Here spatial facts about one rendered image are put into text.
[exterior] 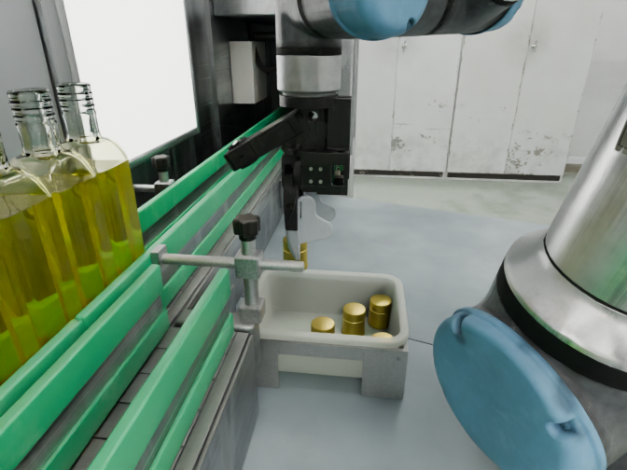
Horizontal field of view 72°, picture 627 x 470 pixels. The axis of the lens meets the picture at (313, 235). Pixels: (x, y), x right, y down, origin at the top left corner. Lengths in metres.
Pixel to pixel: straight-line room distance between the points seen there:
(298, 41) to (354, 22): 0.11
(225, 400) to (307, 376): 0.19
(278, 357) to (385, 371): 0.14
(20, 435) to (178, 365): 0.10
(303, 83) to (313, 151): 0.08
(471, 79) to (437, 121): 0.43
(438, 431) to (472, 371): 0.29
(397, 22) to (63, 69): 0.44
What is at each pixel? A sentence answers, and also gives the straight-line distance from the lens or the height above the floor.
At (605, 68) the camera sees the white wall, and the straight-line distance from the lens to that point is 4.95.
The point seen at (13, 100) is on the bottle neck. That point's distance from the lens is 0.42.
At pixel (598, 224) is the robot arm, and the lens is 0.24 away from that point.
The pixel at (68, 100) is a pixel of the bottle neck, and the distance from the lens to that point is 0.46.
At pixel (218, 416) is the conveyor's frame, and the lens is 0.42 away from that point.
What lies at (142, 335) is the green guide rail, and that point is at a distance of 0.47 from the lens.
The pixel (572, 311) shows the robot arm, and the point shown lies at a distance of 0.26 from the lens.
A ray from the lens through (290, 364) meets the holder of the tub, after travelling 0.59.
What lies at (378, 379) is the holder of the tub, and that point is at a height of 0.78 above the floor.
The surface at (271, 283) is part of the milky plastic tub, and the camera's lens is 0.70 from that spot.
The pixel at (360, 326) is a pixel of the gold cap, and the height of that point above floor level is 0.79.
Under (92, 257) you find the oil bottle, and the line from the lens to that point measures 0.44.
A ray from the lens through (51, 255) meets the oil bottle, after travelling 0.40.
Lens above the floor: 1.18
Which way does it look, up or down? 24 degrees down
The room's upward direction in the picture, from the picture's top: straight up
